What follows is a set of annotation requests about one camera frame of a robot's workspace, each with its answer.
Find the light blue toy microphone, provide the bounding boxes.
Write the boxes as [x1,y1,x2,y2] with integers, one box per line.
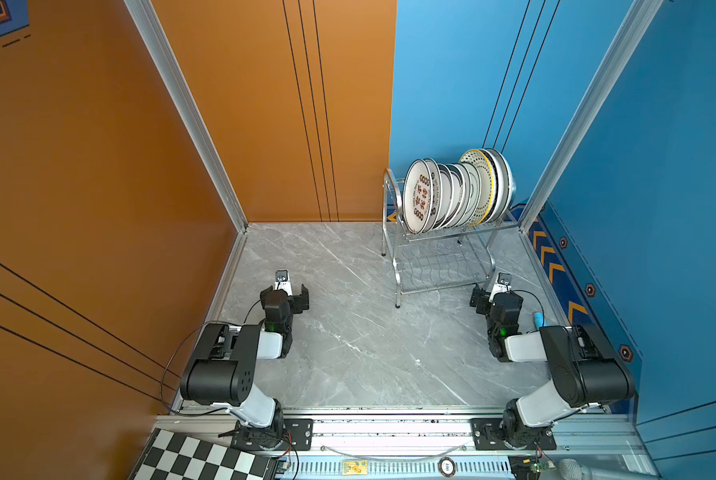
[533,312,547,330]

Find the yellow rim dotted plate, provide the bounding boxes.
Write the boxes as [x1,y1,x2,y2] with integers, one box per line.
[459,149,497,225]

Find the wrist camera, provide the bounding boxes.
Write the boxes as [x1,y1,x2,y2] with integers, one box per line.
[273,269,293,296]
[491,272,512,295]

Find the chrome wire dish rack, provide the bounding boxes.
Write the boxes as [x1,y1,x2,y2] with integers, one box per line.
[381,168,518,308]

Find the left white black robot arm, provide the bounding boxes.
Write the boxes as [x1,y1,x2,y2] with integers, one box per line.
[180,281,310,450]

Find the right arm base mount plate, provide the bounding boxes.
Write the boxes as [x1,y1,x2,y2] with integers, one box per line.
[470,417,557,451]

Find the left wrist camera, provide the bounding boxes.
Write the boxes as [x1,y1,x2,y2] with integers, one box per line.
[273,269,293,296]

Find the white plate red characters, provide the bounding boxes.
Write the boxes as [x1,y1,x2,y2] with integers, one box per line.
[403,159,433,234]
[423,158,441,233]

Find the white plate dark rim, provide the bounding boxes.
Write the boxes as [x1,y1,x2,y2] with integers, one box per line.
[435,164,465,229]

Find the white plate grey pattern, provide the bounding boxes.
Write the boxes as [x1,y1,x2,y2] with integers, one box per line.
[457,162,481,226]

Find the large white plate black rim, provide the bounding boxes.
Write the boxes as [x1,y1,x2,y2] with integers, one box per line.
[485,148,516,222]

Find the aluminium front rail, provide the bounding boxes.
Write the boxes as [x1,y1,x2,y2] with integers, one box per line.
[152,407,659,479]

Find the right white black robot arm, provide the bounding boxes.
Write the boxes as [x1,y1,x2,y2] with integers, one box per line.
[470,283,636,449]

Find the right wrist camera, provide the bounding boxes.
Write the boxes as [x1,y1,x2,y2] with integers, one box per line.
[491,272,512,295]

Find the grey microphone at rail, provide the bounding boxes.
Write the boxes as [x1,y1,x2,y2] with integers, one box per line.
[556,459,660,480]

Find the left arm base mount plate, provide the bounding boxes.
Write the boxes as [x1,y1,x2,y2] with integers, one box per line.
[230,417,314,452]

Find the black white checkerboard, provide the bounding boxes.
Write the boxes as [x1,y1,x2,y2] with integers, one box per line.
[129,429,277,480]

